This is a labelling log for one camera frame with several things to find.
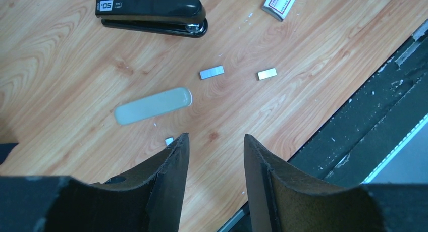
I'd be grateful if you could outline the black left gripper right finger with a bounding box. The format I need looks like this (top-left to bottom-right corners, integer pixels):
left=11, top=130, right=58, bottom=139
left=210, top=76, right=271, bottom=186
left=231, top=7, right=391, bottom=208
left=244, top=134, right=427, bottom=231

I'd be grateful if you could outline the beige canvas tote bag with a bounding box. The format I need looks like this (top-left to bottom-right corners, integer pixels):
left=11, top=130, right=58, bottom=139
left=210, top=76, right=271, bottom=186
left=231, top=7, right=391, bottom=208
left=0, top=143, right=18, bottom=165

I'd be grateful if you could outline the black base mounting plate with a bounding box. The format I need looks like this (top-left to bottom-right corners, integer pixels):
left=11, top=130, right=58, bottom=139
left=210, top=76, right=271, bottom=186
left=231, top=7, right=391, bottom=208
left=221, top=23, right=427, bottom=231

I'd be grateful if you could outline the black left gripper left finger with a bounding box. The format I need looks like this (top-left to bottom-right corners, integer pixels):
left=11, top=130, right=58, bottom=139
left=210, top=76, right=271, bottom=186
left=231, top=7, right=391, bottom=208
left=1, top=133, right=190, bottom=231

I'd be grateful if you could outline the long staple strip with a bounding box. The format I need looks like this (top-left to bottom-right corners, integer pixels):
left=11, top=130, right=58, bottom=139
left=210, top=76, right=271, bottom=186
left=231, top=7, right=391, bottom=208
left=199, top=65, right=224, bottom=80

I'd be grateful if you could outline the black large stapler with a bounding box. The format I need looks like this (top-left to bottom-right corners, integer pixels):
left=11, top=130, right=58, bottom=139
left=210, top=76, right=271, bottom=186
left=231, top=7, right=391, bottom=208
left=95, top=0, right=208, bottom=38

